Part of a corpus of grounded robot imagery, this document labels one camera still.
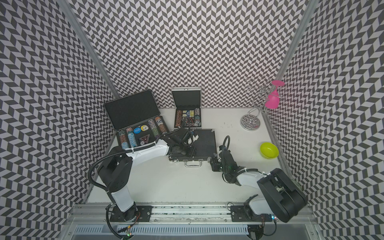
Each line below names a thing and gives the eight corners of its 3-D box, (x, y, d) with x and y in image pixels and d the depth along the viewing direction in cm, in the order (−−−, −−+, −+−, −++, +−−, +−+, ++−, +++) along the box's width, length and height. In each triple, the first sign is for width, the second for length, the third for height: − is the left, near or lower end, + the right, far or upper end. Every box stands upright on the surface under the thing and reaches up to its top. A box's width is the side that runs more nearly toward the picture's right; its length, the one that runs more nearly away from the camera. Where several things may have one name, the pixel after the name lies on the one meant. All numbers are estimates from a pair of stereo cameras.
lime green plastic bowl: (260, 160, 94) (263, 156, 90) (256, 146, 101) (258, 142, 96) (277, 160, 94) (281, 156, 90) (272, 146, 101) (275, 142, 96)
